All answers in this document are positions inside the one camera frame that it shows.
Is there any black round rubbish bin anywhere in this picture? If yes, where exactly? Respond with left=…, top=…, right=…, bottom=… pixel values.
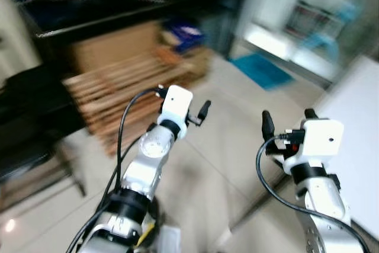
left=137, top=198, right=162, bottom=249

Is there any small printed cardboard box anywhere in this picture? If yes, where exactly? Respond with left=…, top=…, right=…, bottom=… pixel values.
left=175, top=46, right=214, bottom=85

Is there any blue floor mat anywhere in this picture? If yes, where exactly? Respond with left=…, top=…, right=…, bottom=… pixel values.
left=231, top=53, right=294, bottom=91

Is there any blue pack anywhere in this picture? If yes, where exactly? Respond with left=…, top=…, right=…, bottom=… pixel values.
left=163, top=19, right=205, bottom=52

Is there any wooden slatted rack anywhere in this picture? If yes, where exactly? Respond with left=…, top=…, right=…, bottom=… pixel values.
left=62, top=50, right=211, bottom=156

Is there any large brown cardboard box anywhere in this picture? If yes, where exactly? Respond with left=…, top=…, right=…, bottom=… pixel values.
left=71, top=21, right=178, bottom=73

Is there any white glass door cabinet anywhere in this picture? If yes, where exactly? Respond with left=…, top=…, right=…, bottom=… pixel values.
left=234, top=0, right=379, bottom=83

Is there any white plastic scrap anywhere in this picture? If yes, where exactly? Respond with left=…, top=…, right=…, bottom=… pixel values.
left=156, top=226, right=182, bottom=253

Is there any black desk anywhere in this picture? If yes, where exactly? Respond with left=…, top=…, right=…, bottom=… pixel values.
left=18, top=0, right=239, bottom=41

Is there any black folding chair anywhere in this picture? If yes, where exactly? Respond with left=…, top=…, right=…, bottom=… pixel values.
left=0, top=63, right=87, bottom=199

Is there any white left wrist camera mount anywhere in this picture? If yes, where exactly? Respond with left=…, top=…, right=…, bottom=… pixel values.
left=160, top=85, right=194, bottom=128

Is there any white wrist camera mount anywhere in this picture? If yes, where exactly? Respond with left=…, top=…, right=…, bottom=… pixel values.
left=160, top=85, right=194, bottom=128
left=283, top=119, right=345, bottom=175

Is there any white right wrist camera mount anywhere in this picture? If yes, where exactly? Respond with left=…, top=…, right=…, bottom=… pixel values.
left=283, top=119, right=345, bottom=175

